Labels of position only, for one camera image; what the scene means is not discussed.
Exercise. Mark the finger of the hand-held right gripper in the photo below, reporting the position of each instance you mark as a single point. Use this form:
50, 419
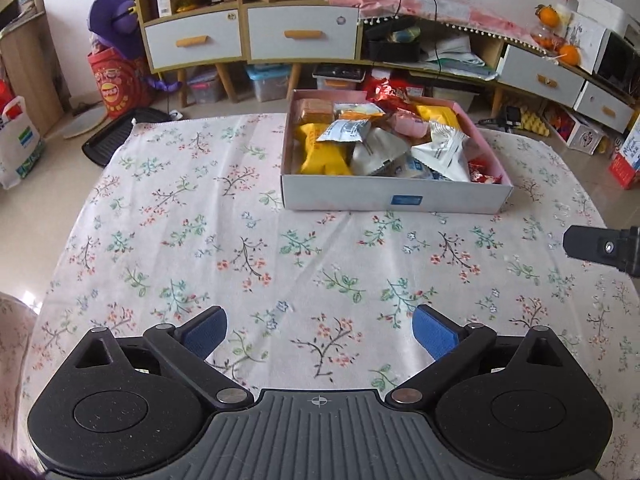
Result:
590, 245

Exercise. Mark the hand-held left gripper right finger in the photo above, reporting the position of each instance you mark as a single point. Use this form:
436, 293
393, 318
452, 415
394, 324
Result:
435, 332

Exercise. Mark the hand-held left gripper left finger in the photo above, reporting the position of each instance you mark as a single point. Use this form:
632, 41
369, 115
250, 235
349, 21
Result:
205, 332

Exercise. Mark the red foil packet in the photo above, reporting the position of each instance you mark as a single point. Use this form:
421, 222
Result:
485, 172

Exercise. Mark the pink cardboard box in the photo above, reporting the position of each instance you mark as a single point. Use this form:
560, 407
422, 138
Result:
340, 195

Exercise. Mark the white crinkled snack packet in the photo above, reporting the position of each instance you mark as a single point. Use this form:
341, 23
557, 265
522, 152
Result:
445, 152

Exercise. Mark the white triangular snack packet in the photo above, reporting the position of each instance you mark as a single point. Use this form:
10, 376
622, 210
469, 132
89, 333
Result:
375, 152

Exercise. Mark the yellow packet ribbed seam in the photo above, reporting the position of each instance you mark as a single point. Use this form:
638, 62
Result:
437, 115

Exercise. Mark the large yellow snack packet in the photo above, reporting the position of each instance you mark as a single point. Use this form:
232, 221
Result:
325, 157

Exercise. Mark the pink snack packet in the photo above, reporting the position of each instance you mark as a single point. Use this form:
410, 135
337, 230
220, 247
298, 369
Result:
410, 122

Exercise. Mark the small silver blue packet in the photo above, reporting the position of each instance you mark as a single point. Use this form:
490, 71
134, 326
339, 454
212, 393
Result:
345, 131

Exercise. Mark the red packet white circle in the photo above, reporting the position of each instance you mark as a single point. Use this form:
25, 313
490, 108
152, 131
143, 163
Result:
400, 102

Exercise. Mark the clear biscuit packet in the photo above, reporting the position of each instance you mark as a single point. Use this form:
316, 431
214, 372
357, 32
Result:
314, 110

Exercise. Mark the red blue carton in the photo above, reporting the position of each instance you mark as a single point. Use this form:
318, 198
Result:
627, 160

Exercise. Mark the colourful printed box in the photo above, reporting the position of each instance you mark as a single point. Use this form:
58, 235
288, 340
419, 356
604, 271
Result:
582, 135

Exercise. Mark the low wooden cabinet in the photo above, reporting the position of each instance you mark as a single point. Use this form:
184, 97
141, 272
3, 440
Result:
496, 100

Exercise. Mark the orange fruit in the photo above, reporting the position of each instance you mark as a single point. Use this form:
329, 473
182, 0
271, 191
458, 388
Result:
569, 55
547, 16

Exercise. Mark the floral chair cushion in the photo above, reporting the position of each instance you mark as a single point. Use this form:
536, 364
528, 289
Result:
12, 340

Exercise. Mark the black floor tray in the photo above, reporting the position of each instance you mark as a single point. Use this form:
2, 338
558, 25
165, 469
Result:
115, 137

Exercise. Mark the pile of papers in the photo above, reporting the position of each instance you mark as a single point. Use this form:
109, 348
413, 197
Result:
450, 55

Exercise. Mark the round white board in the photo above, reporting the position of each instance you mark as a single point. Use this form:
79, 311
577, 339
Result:
85, 122

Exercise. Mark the clear storage box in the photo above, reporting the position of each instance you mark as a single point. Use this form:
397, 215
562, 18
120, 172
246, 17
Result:
205, 87

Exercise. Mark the blue lid storage box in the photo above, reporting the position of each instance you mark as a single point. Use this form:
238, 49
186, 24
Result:
267, 85

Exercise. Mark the red gift bag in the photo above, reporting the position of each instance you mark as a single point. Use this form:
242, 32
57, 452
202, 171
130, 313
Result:
120, 87

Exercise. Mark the white shopping bag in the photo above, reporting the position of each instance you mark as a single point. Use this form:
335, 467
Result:
17, 150

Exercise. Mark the black flat case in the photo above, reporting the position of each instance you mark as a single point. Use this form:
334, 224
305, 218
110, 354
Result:
340, 75

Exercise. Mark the black basket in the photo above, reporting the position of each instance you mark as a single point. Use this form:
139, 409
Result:
392, 50

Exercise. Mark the red shopping bag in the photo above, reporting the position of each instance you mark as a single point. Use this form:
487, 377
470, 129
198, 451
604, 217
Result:
5, 95

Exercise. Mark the wooden desk shelf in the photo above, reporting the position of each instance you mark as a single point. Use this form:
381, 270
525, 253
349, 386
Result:
25, 60

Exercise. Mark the purple plush toy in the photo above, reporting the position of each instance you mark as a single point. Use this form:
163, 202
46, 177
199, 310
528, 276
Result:
112, 15

